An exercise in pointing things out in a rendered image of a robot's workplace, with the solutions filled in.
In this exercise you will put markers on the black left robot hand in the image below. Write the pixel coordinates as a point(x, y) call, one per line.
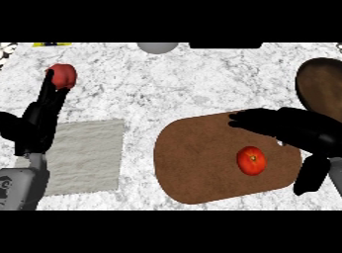
point(35, 122)

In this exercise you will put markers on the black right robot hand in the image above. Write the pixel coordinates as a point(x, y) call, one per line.
point(301, 128)

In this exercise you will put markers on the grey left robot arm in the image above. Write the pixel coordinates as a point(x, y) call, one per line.
point(17, 186)

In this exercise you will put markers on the dark brown pan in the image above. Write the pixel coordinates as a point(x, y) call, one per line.
point(329, 89)

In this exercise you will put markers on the red tomato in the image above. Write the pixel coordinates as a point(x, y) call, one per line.
point(251, 160)

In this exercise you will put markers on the brown wooden cutting board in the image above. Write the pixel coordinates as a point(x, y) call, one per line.
point(203, 164)

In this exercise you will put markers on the pale grey placemat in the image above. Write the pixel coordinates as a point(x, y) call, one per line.
point(89, 154)

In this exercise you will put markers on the red apple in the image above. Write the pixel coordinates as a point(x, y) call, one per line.
point(64, 76)

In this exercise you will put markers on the yellow flat object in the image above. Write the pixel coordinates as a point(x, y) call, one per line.
point(51, 44)

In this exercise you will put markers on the grey round bowl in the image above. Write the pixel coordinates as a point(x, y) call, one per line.
point(157, 47)

